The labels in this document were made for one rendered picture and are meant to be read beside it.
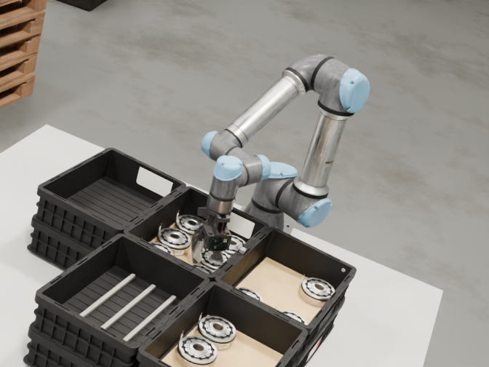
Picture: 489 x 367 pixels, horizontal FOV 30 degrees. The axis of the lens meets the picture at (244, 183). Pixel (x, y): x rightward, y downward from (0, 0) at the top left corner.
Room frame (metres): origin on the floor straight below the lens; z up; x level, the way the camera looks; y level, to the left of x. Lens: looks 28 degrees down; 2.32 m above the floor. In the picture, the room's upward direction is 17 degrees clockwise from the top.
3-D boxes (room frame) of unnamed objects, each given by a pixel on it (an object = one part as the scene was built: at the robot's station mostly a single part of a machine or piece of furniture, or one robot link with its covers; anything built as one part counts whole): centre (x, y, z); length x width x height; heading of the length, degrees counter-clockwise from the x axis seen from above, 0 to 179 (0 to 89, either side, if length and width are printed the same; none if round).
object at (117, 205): (2.40, 0.37, 0.87); 0.40 x 0.30 x 0.11; 162
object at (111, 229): (2.40, 0.37, 0.92); 0.40 x 0.30 x 0.02; 162
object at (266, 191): (2.66, -0.10, 0.96); 0.13 x 0.12 x 0.14; 53
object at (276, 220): (2.66, -0.09, 0.85); 0.15 x 0.15 x 0.10
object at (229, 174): (2.25, 0.05, 1.15); 0.09 x 0.08 x 0.11; 143
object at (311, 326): (2.22, -0.20, 0.92); 0.40 x 0.30 x 0.02; 162
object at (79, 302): (1.93, 0.21, 0.87); 0.40 x 0.30 x 0.11; 162
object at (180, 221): (2.43, 0.12, 0.86); 0.10 x 0.10 x 0.01
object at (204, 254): (2.28, 0.02, 0.86); 0.10 x 0.10 x 0.01
